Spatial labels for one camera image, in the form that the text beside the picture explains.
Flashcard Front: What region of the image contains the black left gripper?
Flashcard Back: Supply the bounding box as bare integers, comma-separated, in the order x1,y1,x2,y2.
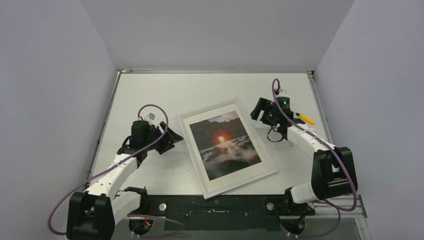
144,122,183,154

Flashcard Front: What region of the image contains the yellow handle screwdriver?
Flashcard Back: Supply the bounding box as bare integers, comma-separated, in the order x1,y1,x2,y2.
295,112,315,125

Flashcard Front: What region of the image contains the white picture frame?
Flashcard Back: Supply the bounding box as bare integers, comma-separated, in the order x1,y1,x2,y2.
177,97,279,200

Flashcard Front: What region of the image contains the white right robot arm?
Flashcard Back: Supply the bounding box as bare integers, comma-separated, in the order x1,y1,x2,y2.
250,96,358,215

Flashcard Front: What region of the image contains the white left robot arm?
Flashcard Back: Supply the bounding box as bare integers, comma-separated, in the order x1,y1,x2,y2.
65,120,184,240

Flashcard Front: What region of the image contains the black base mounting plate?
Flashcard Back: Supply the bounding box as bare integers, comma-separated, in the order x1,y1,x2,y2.
129,194,316,231

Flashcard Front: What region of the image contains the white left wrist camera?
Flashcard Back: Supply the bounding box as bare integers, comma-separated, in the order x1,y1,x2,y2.
138,112,156,125

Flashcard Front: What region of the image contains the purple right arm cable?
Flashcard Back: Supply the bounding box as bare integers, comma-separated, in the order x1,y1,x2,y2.
271,78,359,239

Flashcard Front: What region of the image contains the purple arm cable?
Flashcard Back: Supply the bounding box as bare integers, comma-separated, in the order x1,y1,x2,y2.
46,103,186,240
271,78,359,239

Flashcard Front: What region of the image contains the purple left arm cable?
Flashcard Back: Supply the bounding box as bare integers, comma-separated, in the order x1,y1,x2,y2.
46,103,186,240

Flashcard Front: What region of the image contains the aluminium table front rail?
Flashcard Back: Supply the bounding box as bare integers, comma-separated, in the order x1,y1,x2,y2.
305,195,366,218

